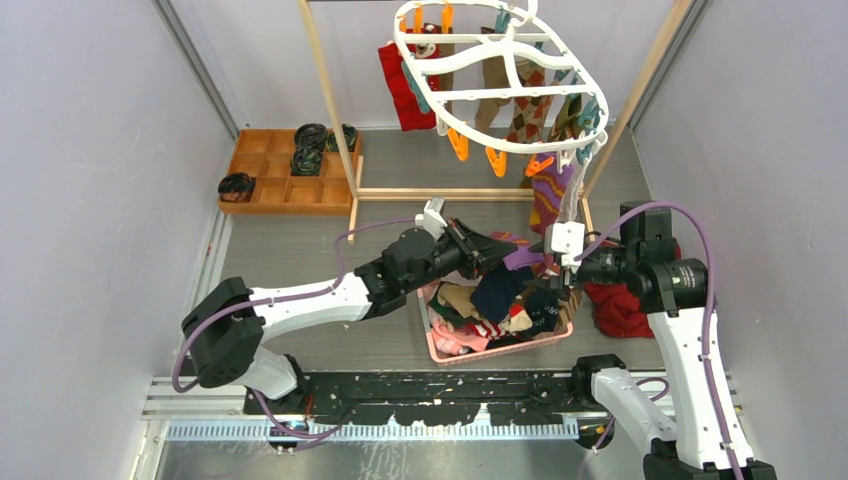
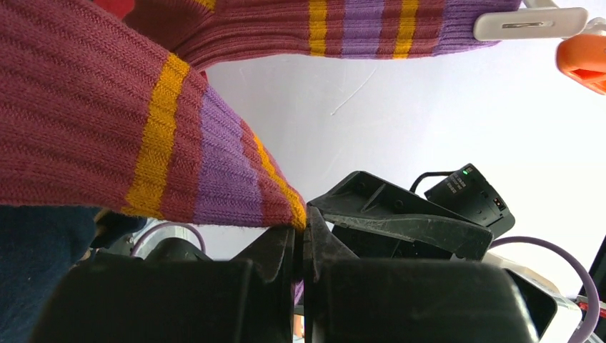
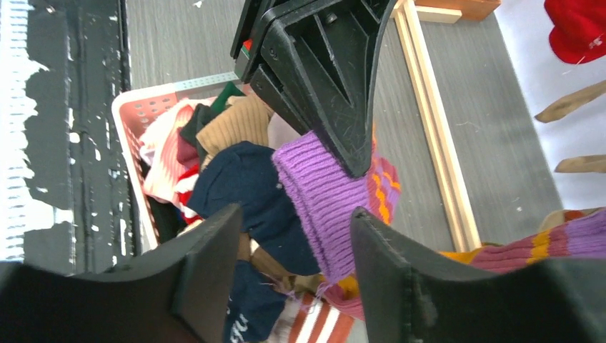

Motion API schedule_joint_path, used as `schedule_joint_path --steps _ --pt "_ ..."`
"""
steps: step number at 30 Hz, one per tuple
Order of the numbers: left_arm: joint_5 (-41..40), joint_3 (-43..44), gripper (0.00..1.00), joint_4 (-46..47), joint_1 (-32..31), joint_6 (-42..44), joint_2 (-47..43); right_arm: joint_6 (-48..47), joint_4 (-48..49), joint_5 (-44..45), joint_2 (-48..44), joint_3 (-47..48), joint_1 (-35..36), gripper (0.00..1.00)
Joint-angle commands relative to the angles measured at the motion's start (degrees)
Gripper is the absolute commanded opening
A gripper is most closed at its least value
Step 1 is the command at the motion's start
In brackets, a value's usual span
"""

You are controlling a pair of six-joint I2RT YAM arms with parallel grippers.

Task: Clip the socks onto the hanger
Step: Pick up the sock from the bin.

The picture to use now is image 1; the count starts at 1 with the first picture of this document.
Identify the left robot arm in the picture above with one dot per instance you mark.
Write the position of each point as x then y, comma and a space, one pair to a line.
226, 332

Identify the green striped hanging sock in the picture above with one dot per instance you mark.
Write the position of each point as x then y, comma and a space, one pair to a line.
567, 124

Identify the pink plastic basket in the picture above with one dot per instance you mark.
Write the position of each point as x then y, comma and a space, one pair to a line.
451, 349

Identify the wooden clothes rack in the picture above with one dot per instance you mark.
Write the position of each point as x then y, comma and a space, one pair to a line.
675, 26

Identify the argyle hanging sock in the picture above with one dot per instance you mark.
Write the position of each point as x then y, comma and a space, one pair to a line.
530, 112

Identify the red hanging sock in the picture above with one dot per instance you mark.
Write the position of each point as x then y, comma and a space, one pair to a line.
409, 114

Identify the white plastic clip hanger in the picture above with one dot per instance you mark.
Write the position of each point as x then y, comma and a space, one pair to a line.
460, 91

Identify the rolled dark sock left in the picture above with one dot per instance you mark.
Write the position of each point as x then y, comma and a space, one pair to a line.
236, 187

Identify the red cloth on table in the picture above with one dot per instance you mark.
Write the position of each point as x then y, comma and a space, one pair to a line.
616, 312

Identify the rolled dark sock centre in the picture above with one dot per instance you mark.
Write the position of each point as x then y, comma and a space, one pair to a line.
306, 161

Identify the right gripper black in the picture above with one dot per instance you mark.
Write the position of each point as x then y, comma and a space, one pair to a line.
557, 286

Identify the brown striped sock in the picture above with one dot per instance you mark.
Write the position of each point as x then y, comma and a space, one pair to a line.
568, 306

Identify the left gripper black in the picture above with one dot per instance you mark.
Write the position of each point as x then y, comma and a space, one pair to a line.
489, 252

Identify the orange wooden compartment tray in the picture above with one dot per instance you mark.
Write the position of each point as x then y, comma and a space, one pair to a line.
266, 156

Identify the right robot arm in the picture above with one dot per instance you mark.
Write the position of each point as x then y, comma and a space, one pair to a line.
703, 438

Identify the maroon purple orange striped sock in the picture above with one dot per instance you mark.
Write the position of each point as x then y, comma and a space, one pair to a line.
548, 184

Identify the maroon orange heel sock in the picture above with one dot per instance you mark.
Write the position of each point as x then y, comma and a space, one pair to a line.
522, 257

